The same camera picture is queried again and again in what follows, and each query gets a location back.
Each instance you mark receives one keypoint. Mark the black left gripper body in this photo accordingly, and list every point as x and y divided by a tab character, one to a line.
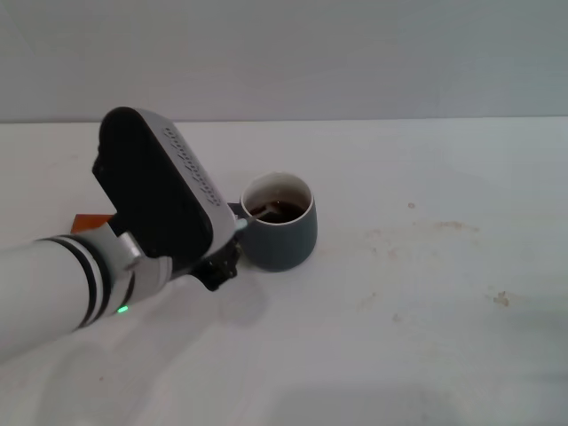
213	275

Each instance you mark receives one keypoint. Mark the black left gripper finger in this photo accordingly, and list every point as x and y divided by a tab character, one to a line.
235	255

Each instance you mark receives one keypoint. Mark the dark grey ceramic mug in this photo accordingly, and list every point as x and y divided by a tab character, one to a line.
284	244

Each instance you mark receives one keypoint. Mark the reddish brown wooden block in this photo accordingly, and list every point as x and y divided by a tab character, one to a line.
91	222

